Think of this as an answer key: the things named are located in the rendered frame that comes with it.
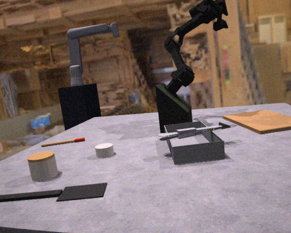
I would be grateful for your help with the wooden board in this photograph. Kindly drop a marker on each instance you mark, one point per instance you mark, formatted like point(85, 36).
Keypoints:
point(261, 121)

